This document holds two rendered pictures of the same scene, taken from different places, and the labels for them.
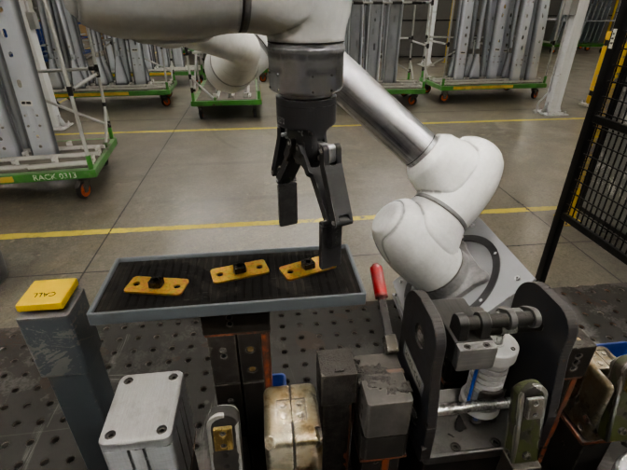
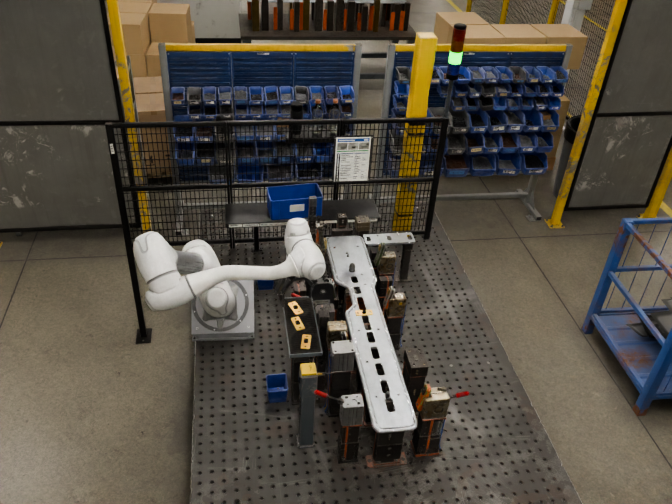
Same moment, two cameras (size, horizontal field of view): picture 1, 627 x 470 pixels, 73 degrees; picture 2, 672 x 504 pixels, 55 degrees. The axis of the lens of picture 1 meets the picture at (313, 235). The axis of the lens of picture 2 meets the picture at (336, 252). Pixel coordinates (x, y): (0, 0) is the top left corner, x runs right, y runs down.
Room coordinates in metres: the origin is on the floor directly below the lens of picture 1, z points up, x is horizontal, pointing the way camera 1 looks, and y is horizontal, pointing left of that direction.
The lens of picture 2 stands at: (0.53, 2.23, 3.08)
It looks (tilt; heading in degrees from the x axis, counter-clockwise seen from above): 36 degrees down; 266
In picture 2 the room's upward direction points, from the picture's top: 4 degrees clockwise
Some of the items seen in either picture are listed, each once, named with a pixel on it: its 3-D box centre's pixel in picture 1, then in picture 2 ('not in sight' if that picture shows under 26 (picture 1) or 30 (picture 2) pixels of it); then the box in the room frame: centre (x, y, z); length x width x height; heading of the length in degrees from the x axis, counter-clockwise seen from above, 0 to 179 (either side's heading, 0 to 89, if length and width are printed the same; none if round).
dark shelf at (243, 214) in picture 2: not in sight; (302, 212); (0.51, -1.02, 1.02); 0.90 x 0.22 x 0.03; 7
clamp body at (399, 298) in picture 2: not in sight; (393, 321); (0.04, -0.23, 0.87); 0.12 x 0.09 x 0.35; 7
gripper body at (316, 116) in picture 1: (306, 130); not in sight; (0.54, 0.01, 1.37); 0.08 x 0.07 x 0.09; 27
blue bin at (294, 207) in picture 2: not in sight; (294, 201); (0.56, -1.01, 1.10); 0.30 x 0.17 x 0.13; 12
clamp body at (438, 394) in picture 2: not in sight; (429, 421); (-0.05, 0.41, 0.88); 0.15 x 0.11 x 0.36; 7
